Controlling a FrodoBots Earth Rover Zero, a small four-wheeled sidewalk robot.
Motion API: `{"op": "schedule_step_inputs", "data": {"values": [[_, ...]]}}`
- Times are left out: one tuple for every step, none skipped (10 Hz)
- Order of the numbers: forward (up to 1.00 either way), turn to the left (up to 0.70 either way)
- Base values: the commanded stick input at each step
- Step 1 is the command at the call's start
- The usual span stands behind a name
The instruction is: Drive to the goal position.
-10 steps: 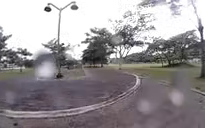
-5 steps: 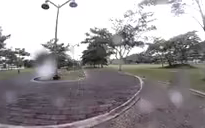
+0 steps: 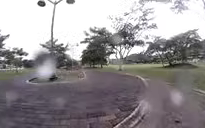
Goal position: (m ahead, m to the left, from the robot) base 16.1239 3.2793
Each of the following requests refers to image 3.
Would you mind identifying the dark green tree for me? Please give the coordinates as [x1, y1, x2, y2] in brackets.
[79, 26, 114, 69]

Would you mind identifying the dark brick paved path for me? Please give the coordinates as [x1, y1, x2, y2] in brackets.
[0, 69, 148, 128]

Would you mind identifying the tall thin-branched tree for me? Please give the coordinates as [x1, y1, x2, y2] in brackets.
[108, 3, 158, 72]

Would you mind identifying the round planter bed with kerb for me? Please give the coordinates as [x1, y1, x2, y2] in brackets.
[25, 75, 62, 85]

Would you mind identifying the green grass lawn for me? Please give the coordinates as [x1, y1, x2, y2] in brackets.
[0, 62, 205, 94]

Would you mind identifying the row of trees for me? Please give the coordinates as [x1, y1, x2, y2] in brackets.
[144, 29, 204, 68]

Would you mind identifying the grey asphalt road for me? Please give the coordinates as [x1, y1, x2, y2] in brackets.
[131, 77, 205, 128]

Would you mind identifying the lamp post with two lamps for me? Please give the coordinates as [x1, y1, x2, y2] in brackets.
[36, 0, 76, 51]

